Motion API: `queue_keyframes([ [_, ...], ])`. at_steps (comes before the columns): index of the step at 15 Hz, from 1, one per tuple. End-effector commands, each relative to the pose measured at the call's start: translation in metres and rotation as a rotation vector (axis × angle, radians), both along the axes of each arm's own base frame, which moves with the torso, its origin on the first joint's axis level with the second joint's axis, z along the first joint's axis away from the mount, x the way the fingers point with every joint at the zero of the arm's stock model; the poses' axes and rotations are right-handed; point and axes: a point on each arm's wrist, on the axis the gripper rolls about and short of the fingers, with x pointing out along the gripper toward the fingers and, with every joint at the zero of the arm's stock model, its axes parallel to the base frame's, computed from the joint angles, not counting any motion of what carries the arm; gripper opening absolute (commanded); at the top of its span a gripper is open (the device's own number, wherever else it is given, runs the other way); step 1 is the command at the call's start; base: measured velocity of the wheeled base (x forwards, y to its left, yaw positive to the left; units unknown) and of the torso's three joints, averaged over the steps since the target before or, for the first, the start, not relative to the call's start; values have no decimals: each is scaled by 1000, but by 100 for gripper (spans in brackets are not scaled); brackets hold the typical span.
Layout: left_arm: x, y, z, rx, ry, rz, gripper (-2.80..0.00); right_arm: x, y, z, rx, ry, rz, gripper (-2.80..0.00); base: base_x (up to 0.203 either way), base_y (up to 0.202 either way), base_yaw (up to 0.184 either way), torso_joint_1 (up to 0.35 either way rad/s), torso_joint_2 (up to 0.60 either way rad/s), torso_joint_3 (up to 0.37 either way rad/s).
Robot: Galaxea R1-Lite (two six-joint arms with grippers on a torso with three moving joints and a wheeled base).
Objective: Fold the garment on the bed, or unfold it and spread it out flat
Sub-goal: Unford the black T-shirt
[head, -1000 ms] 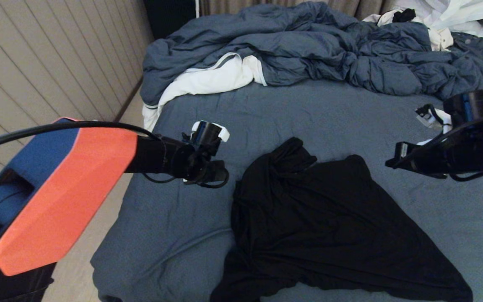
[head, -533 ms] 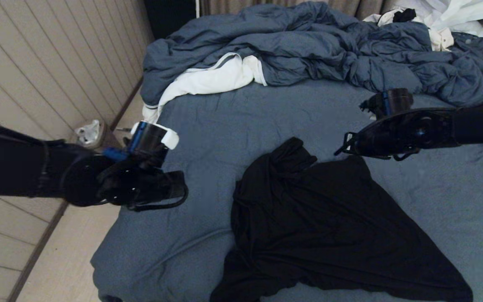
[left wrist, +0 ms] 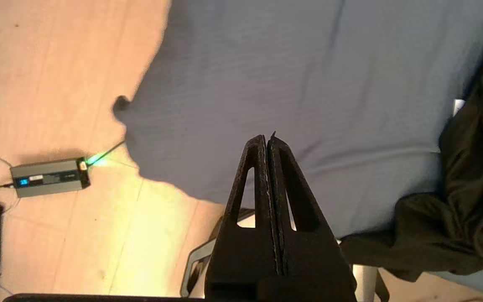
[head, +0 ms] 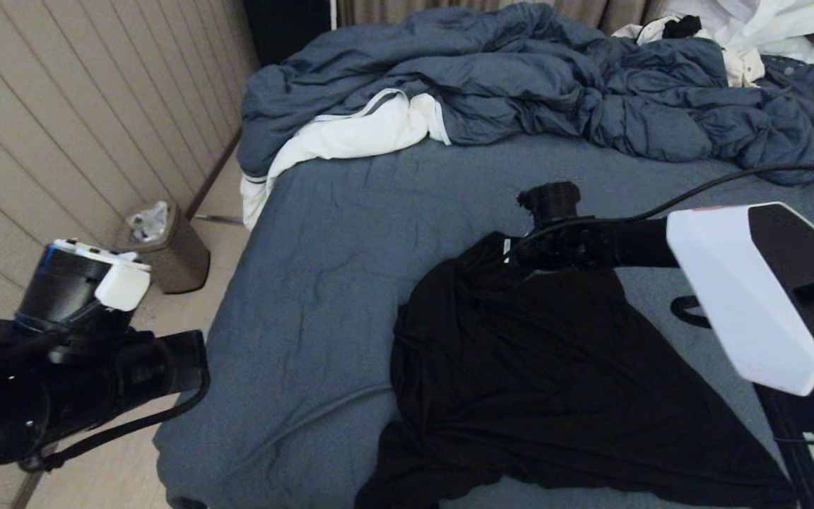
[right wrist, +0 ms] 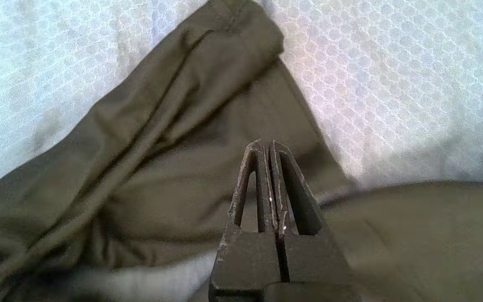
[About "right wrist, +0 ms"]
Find black t-shirt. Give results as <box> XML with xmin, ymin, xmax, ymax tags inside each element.
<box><xmin>0</xmin><ymin>0</ymin><xmax>483</xmax><ymax>302</ymax></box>

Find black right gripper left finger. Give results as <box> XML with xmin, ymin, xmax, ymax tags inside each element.
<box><xmin>209</xmin><ymin>140</ymin><xmax>284</xmax><ymax>300</ymax></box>

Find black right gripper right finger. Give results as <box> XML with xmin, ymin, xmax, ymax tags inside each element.
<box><xmin>268</xmin><ymin>140</ymin><xmax>359</xmax><ymax>286</ymax></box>

